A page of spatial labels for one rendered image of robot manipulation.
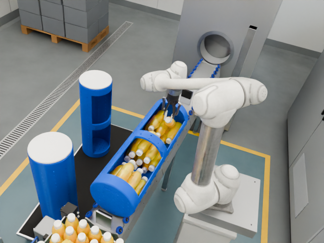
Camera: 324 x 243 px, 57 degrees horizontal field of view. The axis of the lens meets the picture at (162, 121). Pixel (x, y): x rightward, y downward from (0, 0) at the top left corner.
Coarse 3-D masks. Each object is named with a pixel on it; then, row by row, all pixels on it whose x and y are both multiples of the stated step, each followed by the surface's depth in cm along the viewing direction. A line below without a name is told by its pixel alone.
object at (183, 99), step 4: (184, 92) 257; (188, 92) 256; (192, 92) 256; (180, 96) 264; (184, 96) 260; (188, 96) 258; (180, 100) 266; (184, 100) 265; (188, 100) 263; (188, 104) 265
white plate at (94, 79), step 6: (84, 72) 261; (90, 72) 262; (96, 72) 263; (102, 72) 264; (84, 78) 254; (90, 78) 256; (96, 78) 257; (102, 78) 258; (108, 78) 259; (84, 84) 248; (90, 84) 249; (96, 84) 250; (102, 84) 251; (108, 84) 253
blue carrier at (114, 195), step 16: (144, 128) 220; (128, 144) 182; (160, 144) 187; (112, 160) 174; (160, 160) 187; (112, 176) 161; (96, 192) 167; (112, 192) 160; (128, 192) 158; (144, 192) 171; (112, 208) 170; (128, 208) 163
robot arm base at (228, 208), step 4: (216, 204) 170; (220, 204) 170; (224, 204) 170; (228, 204) 172; (208, 208) 171; (212, 208) 172; (216, 208) 172; (220, 208) 172; (224, 208) 172; (228, 208) 172; (232, 208) 173; (228, 212) 172; (232, 212) 172
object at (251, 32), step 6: (252, 30) 218; (246, 36) 222; (252, 36) 221; (246, 42) 225; (246, 48) 228; (240, 54) 233; (246, 54) 231; (240, 60) 235; (240, 66) 238; (234, 72) 244; (240, 72) 242
